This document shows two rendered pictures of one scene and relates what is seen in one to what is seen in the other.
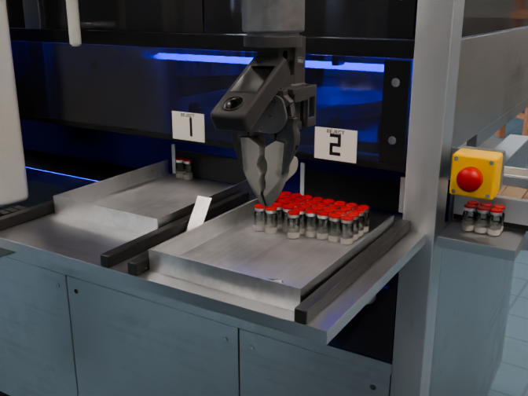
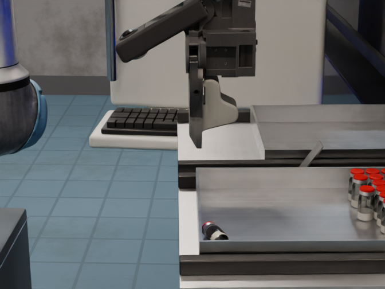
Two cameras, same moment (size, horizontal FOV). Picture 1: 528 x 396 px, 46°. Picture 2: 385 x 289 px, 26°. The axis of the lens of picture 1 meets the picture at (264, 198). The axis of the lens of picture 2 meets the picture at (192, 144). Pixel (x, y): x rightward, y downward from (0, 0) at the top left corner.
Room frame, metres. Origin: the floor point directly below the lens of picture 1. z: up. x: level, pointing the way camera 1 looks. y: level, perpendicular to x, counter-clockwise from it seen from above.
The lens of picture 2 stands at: (0.23, -0.83, 1.36)
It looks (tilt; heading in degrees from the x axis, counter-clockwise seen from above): 19 degrees down; 58
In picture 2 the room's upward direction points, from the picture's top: straight up
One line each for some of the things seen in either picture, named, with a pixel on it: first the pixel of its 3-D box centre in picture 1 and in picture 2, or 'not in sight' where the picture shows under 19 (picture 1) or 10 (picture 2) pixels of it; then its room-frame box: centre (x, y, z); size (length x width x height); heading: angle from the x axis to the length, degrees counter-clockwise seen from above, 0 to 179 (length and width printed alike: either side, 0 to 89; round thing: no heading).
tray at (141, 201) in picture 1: (163, 192); (352, 134); (1.22, 0.21, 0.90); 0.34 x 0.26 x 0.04; 149
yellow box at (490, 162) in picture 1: (477, 172); not in sight; (1.02, -0.36, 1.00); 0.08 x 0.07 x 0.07; 149
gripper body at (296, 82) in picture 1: (276, 85); (217, 25); (0.78, -0.01, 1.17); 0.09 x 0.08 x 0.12; 149
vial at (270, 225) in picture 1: (270, 219); (359, 191); (1.04, -0.01, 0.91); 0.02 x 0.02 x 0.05
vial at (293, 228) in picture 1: (293, 224); (365, 203); (1.01, -0.05, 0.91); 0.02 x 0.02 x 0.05
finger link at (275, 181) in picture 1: (284, 170); (213, 115); (0.77, -0.03, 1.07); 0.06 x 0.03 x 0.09; 149
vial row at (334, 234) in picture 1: (305, 221); (384, 206); (1.03, -0.07, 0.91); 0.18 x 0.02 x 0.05; 58
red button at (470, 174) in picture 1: (470, 178); not in sight; (0.98, -0.34, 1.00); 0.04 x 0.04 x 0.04; 59
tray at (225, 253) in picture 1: (280, 241); (320, 211); (0.95, -0.03, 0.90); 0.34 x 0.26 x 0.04; 148
